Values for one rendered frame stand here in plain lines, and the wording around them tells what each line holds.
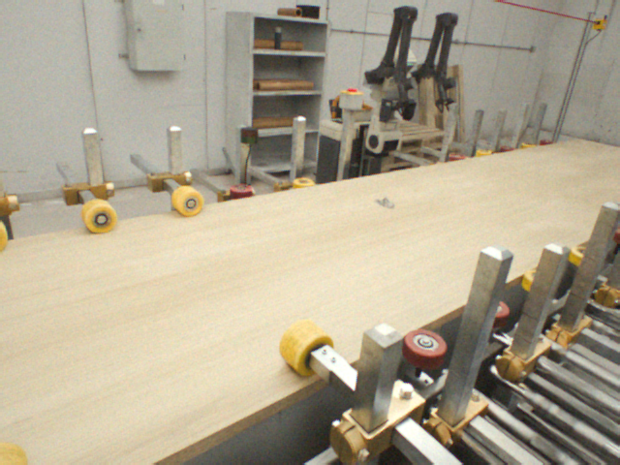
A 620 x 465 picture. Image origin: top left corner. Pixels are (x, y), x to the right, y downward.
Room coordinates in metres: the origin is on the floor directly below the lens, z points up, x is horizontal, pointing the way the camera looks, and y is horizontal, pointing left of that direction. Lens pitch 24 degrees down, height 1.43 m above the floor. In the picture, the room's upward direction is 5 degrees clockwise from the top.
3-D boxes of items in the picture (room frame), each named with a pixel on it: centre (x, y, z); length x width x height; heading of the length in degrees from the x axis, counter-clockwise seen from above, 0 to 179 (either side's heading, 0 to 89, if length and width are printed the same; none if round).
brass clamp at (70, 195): (1.20, 0.67, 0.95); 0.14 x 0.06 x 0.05; 130
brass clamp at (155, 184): (1.36, 0.48, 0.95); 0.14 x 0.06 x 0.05; 130
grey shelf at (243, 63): (4.51, 0.45, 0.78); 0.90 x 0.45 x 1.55; 130
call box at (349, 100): (1.86, -0.12, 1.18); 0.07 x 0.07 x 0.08; 40
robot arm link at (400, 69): (2.97, -0.49, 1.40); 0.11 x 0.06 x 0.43; 130
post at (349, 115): (1.87, -0.13, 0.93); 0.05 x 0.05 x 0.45; 40
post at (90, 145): (1.22, 0.65, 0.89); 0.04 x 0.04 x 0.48; 40
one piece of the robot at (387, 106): (3.24, -0.55, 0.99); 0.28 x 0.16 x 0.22; 130
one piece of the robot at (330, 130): (3.53, -0.30, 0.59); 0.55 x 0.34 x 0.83; 130
